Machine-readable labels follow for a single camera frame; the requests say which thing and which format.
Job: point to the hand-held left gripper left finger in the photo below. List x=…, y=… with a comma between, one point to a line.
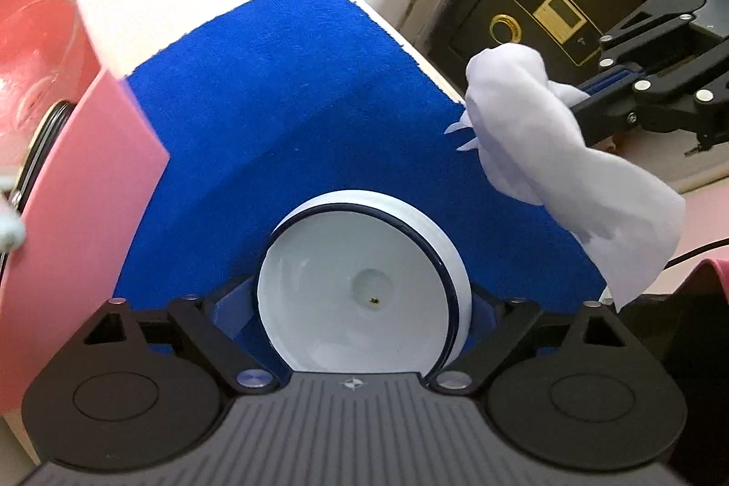
x=232, y=305

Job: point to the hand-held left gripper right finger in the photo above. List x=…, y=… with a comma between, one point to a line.
x=483, y=310

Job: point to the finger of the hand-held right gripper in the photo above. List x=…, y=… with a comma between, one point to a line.
x=649, y=16
x=603, y=113

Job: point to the white wiping cloth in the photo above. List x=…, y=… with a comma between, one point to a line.
x=529, y=138

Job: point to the white enamel bowl blue rim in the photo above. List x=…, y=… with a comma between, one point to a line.
x=364, y=292

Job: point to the blue towel mat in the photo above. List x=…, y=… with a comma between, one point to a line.
x=296, y=121

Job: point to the pink cloth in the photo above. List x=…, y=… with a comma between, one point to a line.
x=709, y=278

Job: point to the pale blue cloth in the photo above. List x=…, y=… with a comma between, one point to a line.
x=8, y=224

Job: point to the clear glass bowl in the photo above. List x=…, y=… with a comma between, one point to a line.
x=34, y=64

